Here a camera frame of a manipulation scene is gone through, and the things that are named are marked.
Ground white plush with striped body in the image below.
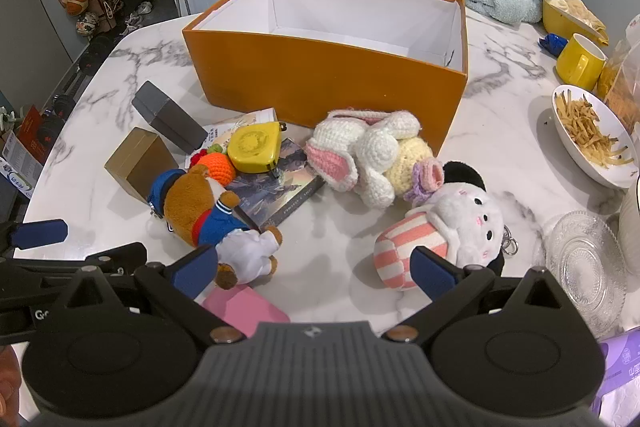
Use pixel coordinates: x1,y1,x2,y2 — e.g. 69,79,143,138
374,161,519,291

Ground white bowl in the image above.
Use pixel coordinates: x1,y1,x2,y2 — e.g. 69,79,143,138
551,84,640,190

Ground yellow tape measure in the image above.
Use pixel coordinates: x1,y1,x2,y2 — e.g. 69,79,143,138
227,119,287,175

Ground cream crochet doll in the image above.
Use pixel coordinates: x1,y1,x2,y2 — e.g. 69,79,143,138
385,137,446,205

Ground small blue object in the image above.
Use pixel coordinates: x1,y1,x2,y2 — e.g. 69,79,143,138
539,33,569,56

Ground pink card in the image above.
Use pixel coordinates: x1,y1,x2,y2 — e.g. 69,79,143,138
201,283,291,339

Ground yellow bowl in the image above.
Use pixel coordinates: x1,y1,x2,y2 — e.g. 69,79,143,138
542,0,609,46

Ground purple packet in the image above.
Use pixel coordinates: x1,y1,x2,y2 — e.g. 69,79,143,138
597,327,640,414

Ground person's left hand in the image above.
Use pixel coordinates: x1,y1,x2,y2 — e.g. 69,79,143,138
0,347,23,425

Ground orange cardboard box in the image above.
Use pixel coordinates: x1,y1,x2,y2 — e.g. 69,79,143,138
181,0,469,158

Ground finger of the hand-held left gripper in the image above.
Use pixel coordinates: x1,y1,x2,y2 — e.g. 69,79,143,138
0,219,69,253
0,243,149,304

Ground dark grey box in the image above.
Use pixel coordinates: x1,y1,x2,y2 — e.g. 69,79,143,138
131,81,209,154

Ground white and blue carton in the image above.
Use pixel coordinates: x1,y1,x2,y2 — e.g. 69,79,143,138
0,129,44,200

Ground dark illustrated book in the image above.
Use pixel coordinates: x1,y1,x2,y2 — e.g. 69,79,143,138
225,137,326,228

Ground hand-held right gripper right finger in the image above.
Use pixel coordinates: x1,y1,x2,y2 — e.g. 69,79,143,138
382,246,571,344

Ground brown bear plush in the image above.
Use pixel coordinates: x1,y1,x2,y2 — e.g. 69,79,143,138
146,167,284,291

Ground white crochet bunny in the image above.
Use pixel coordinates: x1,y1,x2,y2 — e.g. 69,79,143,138
305,109,423,210

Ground yellow mug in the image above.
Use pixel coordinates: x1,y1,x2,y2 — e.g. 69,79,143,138
555,33,609,92

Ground red carton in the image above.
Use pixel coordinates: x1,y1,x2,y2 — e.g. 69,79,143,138
15,105,47,156

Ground potato strips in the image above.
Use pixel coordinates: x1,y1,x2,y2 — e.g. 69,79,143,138
555,89,636,168

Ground black dumbbell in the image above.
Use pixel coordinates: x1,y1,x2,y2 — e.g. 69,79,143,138
77,34,122,74
37,94,77,144

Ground orange crochet toy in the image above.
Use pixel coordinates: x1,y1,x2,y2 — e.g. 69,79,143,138
189,144,237,185

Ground pair of sneakers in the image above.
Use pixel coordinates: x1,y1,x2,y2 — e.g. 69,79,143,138
122,1,154,30

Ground worn basketball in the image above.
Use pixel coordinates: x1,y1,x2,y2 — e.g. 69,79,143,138
76,12,100,38

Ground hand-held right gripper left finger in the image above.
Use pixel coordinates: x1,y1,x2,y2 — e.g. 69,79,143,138
60,246,248,344

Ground gold box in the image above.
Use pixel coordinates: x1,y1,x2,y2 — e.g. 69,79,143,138
104,127,180,202

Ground clear glass plate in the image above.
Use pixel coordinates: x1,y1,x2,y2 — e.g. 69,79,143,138
542,211,629,341

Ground clear snack bag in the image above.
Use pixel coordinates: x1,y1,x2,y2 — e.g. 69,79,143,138
597,14,640,134

